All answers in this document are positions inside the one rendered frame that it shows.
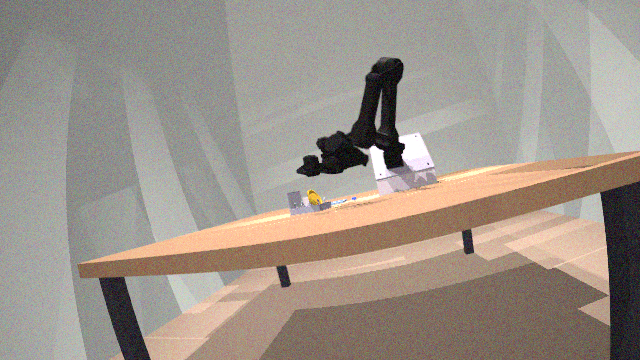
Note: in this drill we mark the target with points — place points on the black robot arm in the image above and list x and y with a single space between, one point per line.
384 75

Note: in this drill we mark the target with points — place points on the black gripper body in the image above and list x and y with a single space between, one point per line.
330 164

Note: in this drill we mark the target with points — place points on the yellow round plate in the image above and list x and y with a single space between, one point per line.
313 196

